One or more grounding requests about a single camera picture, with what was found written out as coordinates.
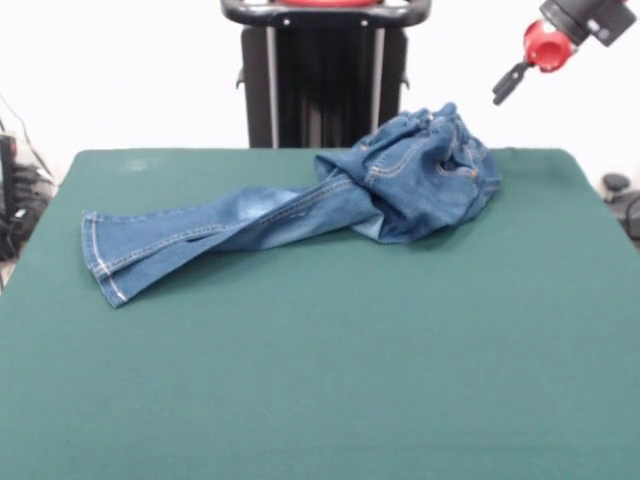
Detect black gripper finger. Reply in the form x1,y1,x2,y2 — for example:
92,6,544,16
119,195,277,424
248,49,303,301
491,60,526,97
492,67,531,107

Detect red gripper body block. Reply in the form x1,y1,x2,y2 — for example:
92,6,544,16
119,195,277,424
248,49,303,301
522,18,577,74

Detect blue denim jeans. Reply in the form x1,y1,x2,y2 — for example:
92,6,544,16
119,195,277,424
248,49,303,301
80,101,503,310

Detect black chair base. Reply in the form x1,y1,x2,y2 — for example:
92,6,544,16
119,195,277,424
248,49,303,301
602,172,640,249

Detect dark green table cloth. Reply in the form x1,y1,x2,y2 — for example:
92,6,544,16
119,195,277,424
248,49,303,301
0,147,640,480

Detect black electronics box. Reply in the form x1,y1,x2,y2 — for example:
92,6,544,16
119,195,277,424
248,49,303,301
0,133,19,217

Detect black robot pedestal stand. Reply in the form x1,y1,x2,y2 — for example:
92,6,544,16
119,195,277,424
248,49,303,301
219,0,434,150

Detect black cable bundle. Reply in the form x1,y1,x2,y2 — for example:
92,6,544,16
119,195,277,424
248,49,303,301
0,162,55,261

